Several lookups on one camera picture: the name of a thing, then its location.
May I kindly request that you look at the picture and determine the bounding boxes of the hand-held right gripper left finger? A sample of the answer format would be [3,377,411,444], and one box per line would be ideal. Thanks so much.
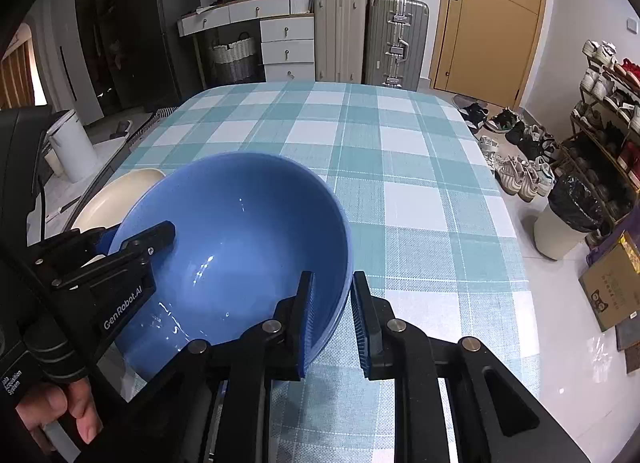
[124,271,317,463]

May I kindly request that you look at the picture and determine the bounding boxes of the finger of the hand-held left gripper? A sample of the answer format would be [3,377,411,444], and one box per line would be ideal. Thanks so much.
[25,226,124,292]
[117,220,177,269]

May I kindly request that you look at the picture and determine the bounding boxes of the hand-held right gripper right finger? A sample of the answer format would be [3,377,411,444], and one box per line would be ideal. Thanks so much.
[351,271,592,463]

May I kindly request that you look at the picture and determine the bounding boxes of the cream plate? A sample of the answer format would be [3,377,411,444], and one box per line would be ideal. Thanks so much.
[71,167,167,264]

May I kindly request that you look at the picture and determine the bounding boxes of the person's left hand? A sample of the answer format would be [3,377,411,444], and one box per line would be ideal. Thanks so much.
[14,375,104,455]

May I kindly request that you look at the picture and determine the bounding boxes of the small white cup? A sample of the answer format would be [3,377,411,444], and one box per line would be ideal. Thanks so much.
[43,145,66,179]

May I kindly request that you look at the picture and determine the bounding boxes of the white kettle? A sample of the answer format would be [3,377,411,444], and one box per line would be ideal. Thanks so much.
[47,110,99,184]

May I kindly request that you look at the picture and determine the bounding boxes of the grey side cabinet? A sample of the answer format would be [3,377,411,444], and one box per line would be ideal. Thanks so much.
[37,108,167,240]

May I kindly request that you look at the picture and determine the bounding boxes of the brown curtain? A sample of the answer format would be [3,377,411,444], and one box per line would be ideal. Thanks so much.
[0,40,37,112]

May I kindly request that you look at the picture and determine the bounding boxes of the tall dark wardrobe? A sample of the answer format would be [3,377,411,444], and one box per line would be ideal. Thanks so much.
[74,0,132,124]

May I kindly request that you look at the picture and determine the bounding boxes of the teal checked tablecloth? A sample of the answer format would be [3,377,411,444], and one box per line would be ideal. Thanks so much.
[122,80,543,463]

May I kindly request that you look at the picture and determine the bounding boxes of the woven laundry basket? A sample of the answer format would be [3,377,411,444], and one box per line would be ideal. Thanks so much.
[207,31,261,86]

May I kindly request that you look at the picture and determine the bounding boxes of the dark grey refrigerator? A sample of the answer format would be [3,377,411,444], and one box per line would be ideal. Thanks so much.
[112,0,201,114]

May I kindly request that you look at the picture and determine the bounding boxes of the cream trash bin black liner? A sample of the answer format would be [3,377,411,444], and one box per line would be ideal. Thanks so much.
[533,173,609,263]

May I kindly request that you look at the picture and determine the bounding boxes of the scattered pairs of sneakers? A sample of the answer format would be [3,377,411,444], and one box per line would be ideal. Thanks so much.
[452,95,559,203]

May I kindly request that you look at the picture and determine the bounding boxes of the white dressing table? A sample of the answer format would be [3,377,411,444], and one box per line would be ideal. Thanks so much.
[177,0,316,89]

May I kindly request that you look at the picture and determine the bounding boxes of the purple bag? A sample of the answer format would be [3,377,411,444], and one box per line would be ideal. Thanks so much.
[584,230,627,267]

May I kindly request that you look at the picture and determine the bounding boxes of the printed cardboard box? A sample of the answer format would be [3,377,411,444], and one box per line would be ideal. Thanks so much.
[578,230,640,333]

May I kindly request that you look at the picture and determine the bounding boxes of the beige suitcase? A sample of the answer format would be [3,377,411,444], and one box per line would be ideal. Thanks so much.
[312,0,370,85]

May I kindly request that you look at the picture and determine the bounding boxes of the silver suitcase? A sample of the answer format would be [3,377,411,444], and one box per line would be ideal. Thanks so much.
[363,0,430,90]

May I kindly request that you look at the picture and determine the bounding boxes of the tan wooden door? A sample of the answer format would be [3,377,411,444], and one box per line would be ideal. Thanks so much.
[428,0,549,109]

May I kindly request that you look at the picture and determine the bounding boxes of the wooden shoe rack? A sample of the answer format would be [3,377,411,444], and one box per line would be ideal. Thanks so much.
[569,62,640,235]

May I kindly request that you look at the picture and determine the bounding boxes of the shoe rack with shoes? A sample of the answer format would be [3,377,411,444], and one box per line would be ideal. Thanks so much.
[572,40,640,224]

